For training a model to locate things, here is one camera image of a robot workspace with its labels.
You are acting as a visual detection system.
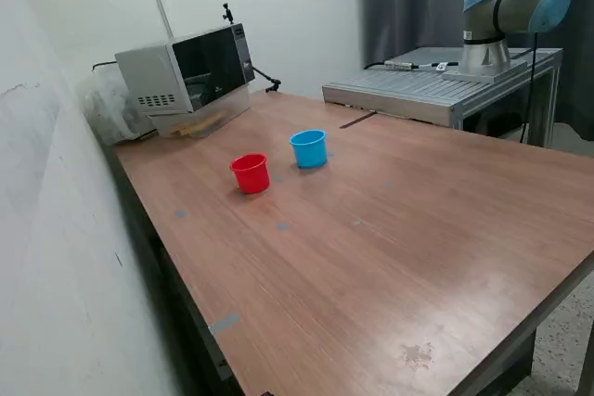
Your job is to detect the dark grey curtain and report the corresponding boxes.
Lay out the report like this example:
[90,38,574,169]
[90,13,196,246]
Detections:
[359,0,594,142]

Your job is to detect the aluminium robot mounting plate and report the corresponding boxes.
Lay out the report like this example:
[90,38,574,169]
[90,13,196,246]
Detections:
[440,57,529,83]

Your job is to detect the aluminium profile robot stand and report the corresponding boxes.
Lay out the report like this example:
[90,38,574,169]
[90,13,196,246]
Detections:
[322,45,565,147]

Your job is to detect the dark brown flat strip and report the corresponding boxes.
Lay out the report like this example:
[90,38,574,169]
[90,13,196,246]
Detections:
[339,111,379,131]

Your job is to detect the blue plastic cup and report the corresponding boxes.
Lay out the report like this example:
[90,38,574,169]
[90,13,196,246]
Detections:
[289,128,329,170]

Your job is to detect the clear acrylic microwave stand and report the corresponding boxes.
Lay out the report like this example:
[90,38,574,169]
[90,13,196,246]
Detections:
[148,84,254,140]

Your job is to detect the silver microwave oven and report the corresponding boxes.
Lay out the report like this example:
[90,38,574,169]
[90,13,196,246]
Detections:
[113,22,258,117]

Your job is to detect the red plastic cup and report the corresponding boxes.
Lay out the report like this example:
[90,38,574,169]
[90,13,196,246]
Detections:
[228,152,271,196]

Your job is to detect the thin white pole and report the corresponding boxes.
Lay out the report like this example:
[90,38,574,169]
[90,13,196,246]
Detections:
[154,0,175,41]

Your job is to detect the light wooden pieces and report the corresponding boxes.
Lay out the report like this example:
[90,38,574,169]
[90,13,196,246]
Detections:
[168,110,229,138]

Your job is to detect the long grey tape strip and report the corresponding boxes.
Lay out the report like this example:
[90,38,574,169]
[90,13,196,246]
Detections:
[208,312,241,339]

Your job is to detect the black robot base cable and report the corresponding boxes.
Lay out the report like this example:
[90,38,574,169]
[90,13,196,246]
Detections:
[363,59,461,73]

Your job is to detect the silver cable connector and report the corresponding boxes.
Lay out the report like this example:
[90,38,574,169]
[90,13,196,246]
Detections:
[383,59,422,72]

